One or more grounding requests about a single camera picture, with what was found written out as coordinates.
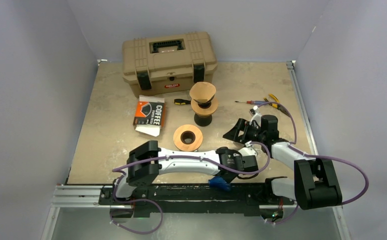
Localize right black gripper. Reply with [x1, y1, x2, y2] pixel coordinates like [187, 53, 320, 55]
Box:
[223, 117, 266, 144]

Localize wooden dripper ring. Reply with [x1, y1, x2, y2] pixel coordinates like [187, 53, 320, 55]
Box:
[173, 124, 204, 152]
[190, 98, 220, 117]

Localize brown paper coffee filter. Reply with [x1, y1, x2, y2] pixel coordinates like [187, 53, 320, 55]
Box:
[189, 81, 217, 103]

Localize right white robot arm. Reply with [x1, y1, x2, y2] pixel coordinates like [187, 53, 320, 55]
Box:
[223, 114, 343, 210]

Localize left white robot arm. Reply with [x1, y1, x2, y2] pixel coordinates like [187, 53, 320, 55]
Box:
[111, 140, 259, 205]

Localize blue red screwdriver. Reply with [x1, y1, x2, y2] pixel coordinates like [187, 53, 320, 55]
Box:
[235, 100, 256, 105]

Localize yellow black pliers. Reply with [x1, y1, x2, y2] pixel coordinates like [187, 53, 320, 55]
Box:
[268, 93, 291, 117]

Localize black yellow screwdriver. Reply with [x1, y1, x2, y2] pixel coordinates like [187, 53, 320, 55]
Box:
[173, 98, 191, 105]

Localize tan plastic toolbox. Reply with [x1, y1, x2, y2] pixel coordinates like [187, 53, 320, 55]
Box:
[121, 31, 218, 97]

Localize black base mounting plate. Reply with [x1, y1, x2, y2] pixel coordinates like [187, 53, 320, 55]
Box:
[98, 182, 295, 218]

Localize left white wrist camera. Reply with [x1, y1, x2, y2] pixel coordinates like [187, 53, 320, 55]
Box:
[238, 141, 258, 157]

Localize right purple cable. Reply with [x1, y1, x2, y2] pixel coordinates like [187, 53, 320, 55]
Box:
[253, 100, 370, 206]

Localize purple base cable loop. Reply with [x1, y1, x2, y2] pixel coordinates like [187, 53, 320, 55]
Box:
[109, 198, 165, 235]

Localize aluminium frame rail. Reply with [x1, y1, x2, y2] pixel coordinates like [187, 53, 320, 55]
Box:
[44, 61, 351, 240]

